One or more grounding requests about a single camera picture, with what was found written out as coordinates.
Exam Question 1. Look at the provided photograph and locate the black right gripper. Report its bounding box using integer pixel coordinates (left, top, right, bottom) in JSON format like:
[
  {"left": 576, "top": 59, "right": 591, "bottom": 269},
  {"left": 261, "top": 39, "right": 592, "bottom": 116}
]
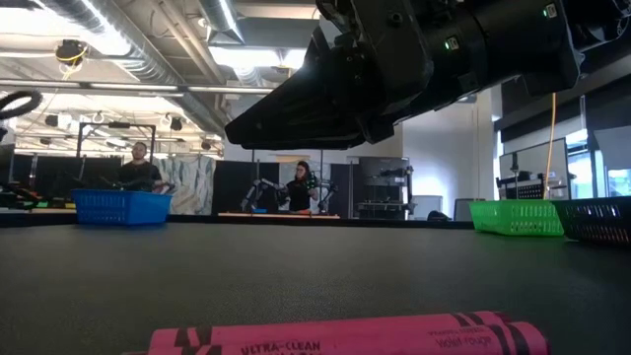
[{"left": 224, "top": 0, "right": 435, "bottom": 152}]

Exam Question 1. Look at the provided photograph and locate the pink crayon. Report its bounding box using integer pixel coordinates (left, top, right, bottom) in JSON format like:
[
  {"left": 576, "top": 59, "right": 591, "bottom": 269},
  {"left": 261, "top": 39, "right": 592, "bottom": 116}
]
[{"left": 147, "top": 310, "right": 514, "bottom": 355}]

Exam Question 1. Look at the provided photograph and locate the green plastic basket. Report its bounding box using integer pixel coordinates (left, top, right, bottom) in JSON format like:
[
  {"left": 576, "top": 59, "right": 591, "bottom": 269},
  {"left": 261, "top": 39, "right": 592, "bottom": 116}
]
[{"left": 467, "top": 198, "right": 566, "bottom": 238}]

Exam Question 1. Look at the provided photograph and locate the pink crayons bottom pile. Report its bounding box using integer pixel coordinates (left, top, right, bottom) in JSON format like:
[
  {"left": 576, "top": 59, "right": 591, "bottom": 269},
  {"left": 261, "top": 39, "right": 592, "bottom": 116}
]
[{"left": 122, "top": 320, "right": 552, "bottom": 355}]

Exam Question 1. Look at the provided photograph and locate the person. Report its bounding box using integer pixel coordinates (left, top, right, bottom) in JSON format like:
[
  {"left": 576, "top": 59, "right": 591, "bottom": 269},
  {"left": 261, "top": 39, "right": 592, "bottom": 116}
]
[
  {"left": 116, "top": 141, "right": 165, "bottom": 193},
  {"left": 284, "top": 160, "right": 320, "bottom": 214}
]

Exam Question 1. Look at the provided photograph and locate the black equipment rack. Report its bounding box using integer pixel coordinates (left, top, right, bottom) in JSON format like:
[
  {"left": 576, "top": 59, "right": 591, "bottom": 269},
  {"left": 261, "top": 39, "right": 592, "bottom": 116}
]
[{"left": 355, "top": 155, "right": 416, "bottom": 221}]

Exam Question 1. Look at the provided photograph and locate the black partition panel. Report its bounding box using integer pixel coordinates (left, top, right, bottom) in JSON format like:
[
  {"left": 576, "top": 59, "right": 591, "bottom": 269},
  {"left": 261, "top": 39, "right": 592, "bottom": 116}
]
[
  {"left": 211, "top": 160, "right": 281, "bottom": 216},
  {"left": 12, "top": 155, "right": 122, "bottom": 198}
]

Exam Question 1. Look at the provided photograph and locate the grey patterned curtain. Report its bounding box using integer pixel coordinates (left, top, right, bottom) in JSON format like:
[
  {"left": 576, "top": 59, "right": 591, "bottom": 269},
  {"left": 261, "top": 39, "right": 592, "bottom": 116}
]
[{"left": 155, "top": 155, "right": 216, "bottom": 216}]

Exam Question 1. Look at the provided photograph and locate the grey office chair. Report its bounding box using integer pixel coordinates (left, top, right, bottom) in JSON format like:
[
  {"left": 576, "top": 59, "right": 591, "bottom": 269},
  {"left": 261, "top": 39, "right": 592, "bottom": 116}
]
[
  {"left": 411, "top": 194, "right": 445, "bottom": 221},
  {"left": 452, "top": 197, "right": 475, "bottom": 222}
]

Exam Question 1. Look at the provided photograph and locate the black table mat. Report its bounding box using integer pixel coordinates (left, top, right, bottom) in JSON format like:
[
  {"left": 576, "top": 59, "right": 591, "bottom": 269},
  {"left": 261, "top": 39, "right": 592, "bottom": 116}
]
[{"left": 0, "top": 224, "right": 631, "bottom": 355}]

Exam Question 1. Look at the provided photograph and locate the blue plastic basket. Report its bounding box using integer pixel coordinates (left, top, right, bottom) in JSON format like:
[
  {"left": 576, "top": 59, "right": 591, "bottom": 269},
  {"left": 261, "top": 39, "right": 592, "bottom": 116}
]
[{"left": 70, "top": 188, "right": 174, "bottom": 227}]

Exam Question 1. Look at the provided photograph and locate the white rolling whiteboard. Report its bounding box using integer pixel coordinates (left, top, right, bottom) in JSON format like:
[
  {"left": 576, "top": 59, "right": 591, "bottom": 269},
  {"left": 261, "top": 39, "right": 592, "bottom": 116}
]
[{"left": 498, "top": 137, "right": 572, "bottom": 199}]

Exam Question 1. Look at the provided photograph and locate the black perforated metal box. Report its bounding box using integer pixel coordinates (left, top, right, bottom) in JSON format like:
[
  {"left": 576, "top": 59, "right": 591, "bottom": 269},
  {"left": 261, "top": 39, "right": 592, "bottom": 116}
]
[{"left": 495, "top": 170, "right": 547, "bottom": 201}]

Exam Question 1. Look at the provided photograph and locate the black plastic basket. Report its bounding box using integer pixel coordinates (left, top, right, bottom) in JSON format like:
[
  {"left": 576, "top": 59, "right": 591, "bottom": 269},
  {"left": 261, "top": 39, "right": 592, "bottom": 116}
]
[{"left": 550, "top": 195, "right": 631, "bottom": 247}]

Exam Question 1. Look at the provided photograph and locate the silver ventilation duct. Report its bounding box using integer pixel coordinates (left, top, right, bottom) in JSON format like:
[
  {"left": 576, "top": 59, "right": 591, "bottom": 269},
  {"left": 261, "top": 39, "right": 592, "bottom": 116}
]
[
  {"left": 196, "top": 0, "right": 267, "bottom": 85},
  {"left": 36, "top": 0, "right": 228, "bottom": 134}
]

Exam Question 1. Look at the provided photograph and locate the black station frame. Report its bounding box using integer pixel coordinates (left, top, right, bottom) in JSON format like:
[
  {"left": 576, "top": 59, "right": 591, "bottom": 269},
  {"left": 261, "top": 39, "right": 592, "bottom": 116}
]
[{"left": 75, "top": 121, "right": 158, "bottom": 172}]

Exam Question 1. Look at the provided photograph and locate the yellow cable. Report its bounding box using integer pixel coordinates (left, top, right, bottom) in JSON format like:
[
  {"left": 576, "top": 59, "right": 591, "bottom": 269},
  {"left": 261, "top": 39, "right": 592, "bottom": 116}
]
[{"left": 541, "top": 92, "right": 558, "bottom": 201}]

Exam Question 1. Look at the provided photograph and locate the black yellow cable reel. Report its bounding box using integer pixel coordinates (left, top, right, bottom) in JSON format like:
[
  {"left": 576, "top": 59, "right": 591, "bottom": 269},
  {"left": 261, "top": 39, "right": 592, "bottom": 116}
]
[{"left": 53, "top": 37, "right": 91, "bottom": 68}]

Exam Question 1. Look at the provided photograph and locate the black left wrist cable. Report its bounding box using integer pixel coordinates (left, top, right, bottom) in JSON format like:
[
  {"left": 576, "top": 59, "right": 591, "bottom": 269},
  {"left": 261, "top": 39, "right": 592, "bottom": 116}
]
[{"left": 0, "top": 89, "right": 44, "bottom": 122}]

